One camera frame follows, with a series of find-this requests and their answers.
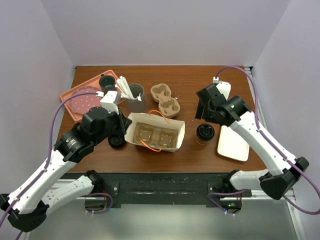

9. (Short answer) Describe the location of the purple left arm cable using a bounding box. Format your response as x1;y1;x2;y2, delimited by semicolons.
0;91;115;240

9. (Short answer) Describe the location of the brown paper coffee cup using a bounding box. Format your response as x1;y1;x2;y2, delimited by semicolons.
195;123;215;146

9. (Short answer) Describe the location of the white plastic stirrer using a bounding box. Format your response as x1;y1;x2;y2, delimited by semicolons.
136;93;142;102

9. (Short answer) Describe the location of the dark green mug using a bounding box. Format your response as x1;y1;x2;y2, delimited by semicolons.
98;74;117;94

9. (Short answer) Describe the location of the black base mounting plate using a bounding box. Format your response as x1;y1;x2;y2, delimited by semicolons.
49;172;281;212

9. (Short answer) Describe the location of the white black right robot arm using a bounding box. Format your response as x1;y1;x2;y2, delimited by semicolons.
195;84;309;200

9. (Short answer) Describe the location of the pink rectangular tray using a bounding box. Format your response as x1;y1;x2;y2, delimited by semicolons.
60;70;118;123

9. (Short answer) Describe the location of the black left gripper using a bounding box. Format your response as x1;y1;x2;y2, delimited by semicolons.
92;105;133;145

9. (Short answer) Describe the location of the cardboard two-cup carrier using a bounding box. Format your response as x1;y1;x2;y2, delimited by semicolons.
150;83;181;119

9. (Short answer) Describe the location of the cream paper takeout bag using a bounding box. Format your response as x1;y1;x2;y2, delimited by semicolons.
124;110;186;153

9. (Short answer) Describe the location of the black plastic cup lid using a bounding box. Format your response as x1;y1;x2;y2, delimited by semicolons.
196;123;215;140

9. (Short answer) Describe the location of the grey cylindrical utensil holder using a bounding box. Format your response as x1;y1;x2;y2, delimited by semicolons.
125;83;146;113

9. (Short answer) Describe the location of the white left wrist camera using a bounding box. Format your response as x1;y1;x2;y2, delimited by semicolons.
96;90;121;114

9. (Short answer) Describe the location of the white rectangular plate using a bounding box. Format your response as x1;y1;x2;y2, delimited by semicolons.
217;126;250;162

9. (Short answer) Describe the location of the pink polka dot plate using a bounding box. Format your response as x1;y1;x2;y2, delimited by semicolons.
69;86;102;115

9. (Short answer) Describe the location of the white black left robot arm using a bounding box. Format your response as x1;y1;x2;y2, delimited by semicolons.
0;107;132;233

